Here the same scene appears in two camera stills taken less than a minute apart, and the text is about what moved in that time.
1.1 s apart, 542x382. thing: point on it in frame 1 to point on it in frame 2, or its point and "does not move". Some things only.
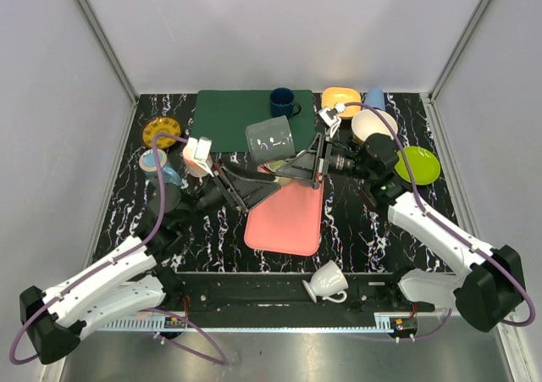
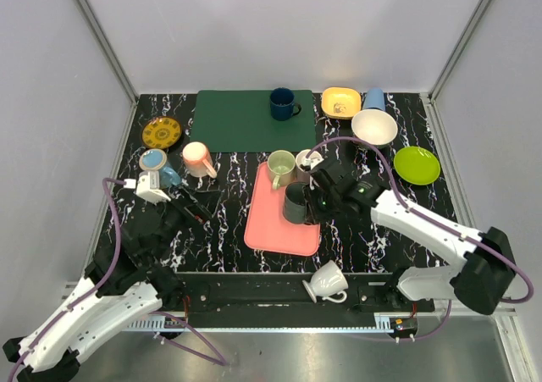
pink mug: x=194 y=167 does not move
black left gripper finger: x=249 y=191 to x=198 y=212
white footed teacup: x=328 y=280 does not move
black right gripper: x=306 y=167 to x=311 y=191
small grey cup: x=271 y=140 to x=295 y=203
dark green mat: x=222 y=116 does not move
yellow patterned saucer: x=160 y=125 does not move
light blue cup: x=375 y=97 does not move
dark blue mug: x=282 y=103 does not move
